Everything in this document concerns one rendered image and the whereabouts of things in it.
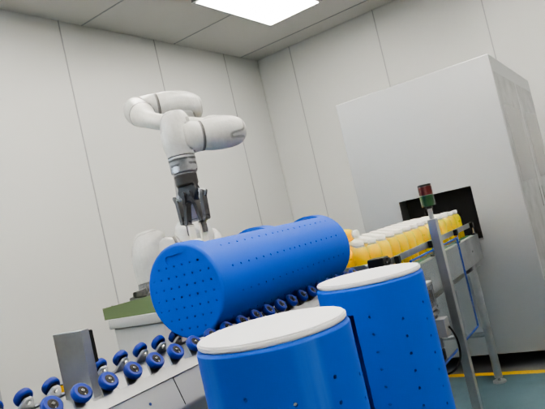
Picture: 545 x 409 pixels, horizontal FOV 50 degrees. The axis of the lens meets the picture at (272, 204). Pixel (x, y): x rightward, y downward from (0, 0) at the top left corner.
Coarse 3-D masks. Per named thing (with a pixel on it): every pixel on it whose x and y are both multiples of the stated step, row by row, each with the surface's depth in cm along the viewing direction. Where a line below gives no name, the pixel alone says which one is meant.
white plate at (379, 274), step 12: (396, 264) 166; (408, 264) 158; (348, 276) 162; (360, 276) 155; (372, 276) 149; (384, 276) 143; (396, 276) 144; (324, 288) 150; (336, 288) 147; (348, 288) 145
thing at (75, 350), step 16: (64, 336) 136; (80, 336) 133; (64, 352) 136; (80, 352) 134; (96, 352) 136; (64, 368) 137; (80, 368) 134; (96, 368) 134; (64, 384) 137; (96, 384) 133
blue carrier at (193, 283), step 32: (288, 224) 216; (320, 224) 230; (160, 256) 176; (192, 256) 169; (224, 256) 171; (256, 256) 183; (288, 256) 197; (320, 256) 216; (160, 288) 177; (192, 288) 170; (224, 288) 165; (256, 288) 179; (288, 288) 198; (192, 320) 171; (224, 320) 169
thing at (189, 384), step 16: (144, 368) 155; (192, 368) 151; (160, 384) 140; (176, 384) 144; (192, 384) 148; (64, 400) 138; (96, 400) 130; (128, 400) 132; (144, 400) 135; (160, 400) 138; (176, 400) 141; (192, 400) 145
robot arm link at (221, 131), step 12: (132, 108) 230; (144, 108) 226; (132, 120) 230; (144, 120) 221; (156, 120) 217; (192, 120) 211; (204, 120) 195; (216, 120) 195; (228, 120) 196; (240, 120) 199; (204, 132) 192; (216, 132) 193; (228, 132) 195; (240, 132) 198; (216, 144) 195; (228, 144) 197
